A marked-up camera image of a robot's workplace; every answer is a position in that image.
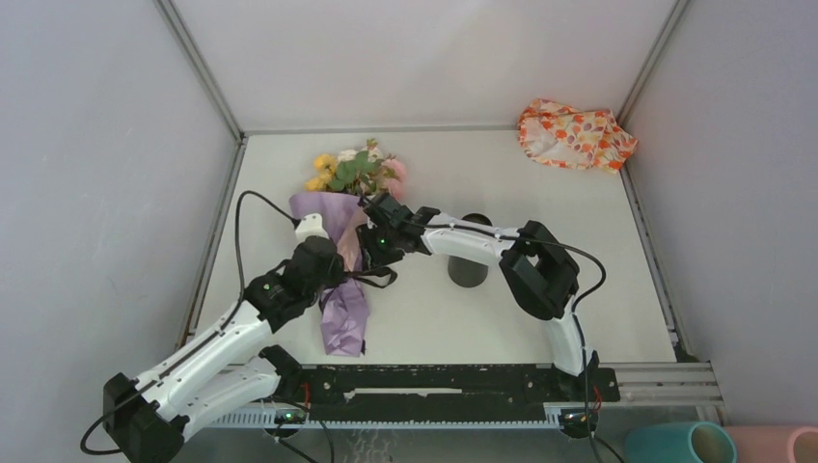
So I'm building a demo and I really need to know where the pink cylindrical vase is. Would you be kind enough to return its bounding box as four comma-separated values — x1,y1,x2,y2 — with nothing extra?
725,426,817,463

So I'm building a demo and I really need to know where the black cylindrical vase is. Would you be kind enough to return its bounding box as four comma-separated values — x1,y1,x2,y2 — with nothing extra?
448,230,488,288

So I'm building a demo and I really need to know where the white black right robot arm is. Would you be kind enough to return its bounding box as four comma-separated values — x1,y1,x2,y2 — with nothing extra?
356,193,604,401

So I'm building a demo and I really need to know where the artificial flower bunch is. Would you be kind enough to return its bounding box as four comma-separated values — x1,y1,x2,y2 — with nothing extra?
304,138,407,200

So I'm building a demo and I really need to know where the purple pink wrapping paper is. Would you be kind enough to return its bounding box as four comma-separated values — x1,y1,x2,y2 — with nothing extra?
288,191,372,358

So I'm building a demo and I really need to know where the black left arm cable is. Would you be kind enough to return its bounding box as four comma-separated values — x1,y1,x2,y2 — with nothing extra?
79,189,302,457

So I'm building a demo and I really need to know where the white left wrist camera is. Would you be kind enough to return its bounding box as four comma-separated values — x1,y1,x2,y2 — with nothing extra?
294,213,330,243

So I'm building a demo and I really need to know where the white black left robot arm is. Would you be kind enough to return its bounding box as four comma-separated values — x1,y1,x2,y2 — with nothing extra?
100,236,344,462

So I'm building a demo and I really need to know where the teal cylindrical vase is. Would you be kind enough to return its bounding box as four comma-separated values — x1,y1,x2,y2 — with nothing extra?
625,422,738,463

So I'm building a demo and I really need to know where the orange floral cloth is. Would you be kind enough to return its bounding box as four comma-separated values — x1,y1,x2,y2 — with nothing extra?
516,98,639,174

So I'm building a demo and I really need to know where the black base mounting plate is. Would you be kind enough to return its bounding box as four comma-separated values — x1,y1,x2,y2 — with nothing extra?
275,364,621,420

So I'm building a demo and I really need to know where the white slotted cable duct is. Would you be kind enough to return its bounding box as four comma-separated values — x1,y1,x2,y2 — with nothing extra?
206,407,563,430

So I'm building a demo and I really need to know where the black ribbon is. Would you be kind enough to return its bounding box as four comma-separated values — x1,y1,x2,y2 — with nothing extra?
317,266,398,312

